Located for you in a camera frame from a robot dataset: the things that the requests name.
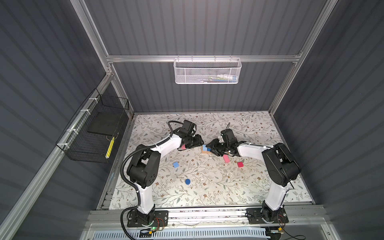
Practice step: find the white ventilated cable duct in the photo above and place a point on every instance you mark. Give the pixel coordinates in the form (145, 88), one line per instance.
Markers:
(205, 233)

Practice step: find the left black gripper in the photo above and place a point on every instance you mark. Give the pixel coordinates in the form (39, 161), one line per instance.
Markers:
(197, 141)

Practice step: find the yellow marker in basket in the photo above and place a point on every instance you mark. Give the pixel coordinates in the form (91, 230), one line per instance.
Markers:
(110, 148)

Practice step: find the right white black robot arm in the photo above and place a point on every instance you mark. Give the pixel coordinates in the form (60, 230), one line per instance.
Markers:
(280, 163)

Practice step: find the markers in white basket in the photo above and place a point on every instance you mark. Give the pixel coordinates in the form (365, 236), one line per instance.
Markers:
(218, 79)

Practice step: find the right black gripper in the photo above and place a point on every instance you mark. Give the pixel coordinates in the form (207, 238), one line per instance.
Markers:
(213, 146)

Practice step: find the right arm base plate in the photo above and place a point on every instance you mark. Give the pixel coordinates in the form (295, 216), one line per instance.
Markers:
(255, 215)

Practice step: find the black wire basket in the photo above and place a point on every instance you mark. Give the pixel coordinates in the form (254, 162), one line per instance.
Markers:
(79, 145)

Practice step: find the floral patterned table mat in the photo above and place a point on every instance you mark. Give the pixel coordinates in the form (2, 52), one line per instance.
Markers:
(213, 182)

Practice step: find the black pad in basket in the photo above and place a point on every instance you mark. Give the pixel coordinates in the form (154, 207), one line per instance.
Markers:
(105, 124)

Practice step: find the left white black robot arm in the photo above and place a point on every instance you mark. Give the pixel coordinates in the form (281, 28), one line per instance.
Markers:
(140, 168)

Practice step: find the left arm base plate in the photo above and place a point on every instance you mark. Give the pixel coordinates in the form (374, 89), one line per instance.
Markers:
(137, 219)

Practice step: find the white wire mesh basket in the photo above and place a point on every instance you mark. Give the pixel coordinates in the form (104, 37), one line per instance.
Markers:
(189, 71)

